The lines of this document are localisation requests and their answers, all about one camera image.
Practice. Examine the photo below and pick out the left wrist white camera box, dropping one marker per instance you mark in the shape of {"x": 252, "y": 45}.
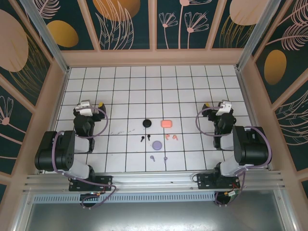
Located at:
{"x": 84, "y": 109}

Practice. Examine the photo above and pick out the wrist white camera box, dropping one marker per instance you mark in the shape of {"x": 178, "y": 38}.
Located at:
{"x": 84, "y": 109}
{"x": 223, "y": 109}

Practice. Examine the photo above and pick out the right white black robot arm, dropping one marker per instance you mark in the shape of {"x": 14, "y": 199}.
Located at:
{"x": 252, "y": 146}

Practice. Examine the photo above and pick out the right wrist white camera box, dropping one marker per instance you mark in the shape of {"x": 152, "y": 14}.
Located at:
{"x": 223, "y": 109}

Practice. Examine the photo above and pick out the small green controller board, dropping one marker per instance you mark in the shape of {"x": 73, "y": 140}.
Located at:
{"x": 234, "y": 192}

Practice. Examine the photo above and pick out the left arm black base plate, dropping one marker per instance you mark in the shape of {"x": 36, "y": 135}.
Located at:
{"x": 106, "y": 180}

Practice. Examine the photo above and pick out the aluminium side rail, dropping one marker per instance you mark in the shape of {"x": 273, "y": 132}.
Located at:
{"x": 244, "y": 89}

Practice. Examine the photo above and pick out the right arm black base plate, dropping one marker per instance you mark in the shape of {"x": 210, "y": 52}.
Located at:
{"x": 204, "y": 183}

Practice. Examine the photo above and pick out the grey metal sheet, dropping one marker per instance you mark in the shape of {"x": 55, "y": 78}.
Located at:
{"x": 154, "y": 216}

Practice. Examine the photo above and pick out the right aluminium corner post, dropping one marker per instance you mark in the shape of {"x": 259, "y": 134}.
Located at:
{"x": 252, "y": 36}

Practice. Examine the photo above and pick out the pink charging case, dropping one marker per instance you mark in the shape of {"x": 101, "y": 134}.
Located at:
{"x": 166, "y": 124}

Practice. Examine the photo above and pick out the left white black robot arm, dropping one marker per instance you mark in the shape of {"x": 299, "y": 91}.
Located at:
{"x": 48, "y": 156}

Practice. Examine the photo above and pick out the purple round charging case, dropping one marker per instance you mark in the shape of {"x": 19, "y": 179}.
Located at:
{"x": 157, "y": 145}

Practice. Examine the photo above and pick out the left aluminium corner post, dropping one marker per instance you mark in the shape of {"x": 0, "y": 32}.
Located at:
{"x": 48, "y": 38}

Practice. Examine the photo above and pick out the black round charging case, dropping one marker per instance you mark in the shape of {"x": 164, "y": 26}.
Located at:
{"x": 147, "y": 123}

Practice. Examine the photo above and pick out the aluminium corner post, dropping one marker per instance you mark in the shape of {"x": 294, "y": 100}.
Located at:
{"x": 48, "y": 38}
{"x": 252, "y": 36}

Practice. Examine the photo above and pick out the aluminium mounting rail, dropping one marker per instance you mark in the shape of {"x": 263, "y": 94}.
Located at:
{"x": 154, "y": 179}

